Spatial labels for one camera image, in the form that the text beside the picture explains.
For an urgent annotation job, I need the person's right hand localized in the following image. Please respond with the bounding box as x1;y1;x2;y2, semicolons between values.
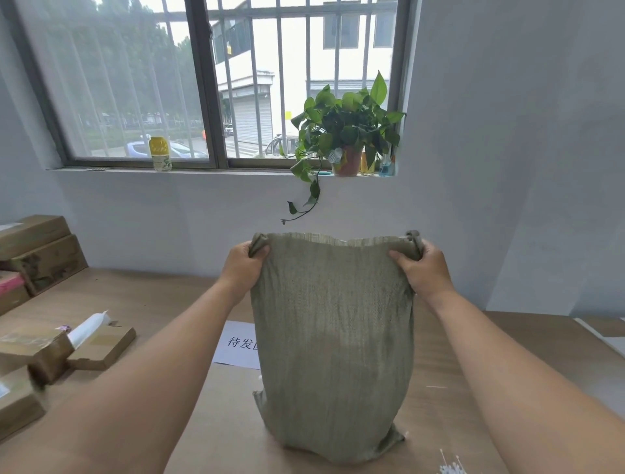
389;238;458;313

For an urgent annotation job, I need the person's left hand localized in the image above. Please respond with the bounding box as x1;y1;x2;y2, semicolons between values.
217;240;271;309

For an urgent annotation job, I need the green woven sack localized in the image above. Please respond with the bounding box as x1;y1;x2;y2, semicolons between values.
247;230;424;466

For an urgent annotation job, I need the bundle of white cable ties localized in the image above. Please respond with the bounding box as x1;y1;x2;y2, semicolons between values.
437;448;469;474

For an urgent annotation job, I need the person's right forearm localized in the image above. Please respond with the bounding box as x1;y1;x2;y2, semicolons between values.
415;288;625;474

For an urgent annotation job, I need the person's left forearm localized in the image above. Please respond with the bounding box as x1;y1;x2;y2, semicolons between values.
0;281;253;474

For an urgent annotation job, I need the white paper sign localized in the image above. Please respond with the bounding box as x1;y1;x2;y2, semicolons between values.
212;320;262;370

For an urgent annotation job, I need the yellow drink bottle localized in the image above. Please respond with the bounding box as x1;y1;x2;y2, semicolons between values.
148;136;173;173

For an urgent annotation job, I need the white rolled sheet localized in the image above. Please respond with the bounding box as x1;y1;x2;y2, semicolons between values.
67;310;112;350

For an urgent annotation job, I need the green potted plant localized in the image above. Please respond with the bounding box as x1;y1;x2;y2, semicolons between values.
279;70;407;225

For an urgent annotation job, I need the flat cardboard with white sheets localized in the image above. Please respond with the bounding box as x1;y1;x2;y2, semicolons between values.
574;316;625;357

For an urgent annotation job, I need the dark framed barred window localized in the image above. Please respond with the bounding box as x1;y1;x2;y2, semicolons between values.
0;0;421;172

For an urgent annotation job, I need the large plain cardboard box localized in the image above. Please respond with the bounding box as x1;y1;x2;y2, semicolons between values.
0;214;72;262

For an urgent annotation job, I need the open brown cardboard box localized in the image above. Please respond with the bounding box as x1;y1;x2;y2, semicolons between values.
0;328;75;387

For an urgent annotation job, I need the pink topped box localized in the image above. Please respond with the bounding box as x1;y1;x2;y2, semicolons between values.
0;271;31;316

